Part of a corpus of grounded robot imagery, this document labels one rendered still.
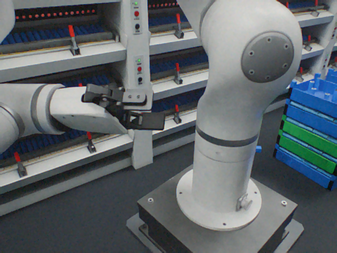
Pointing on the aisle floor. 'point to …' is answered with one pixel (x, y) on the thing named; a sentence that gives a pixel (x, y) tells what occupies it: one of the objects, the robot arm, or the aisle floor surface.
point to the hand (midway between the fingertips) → (153, 112)
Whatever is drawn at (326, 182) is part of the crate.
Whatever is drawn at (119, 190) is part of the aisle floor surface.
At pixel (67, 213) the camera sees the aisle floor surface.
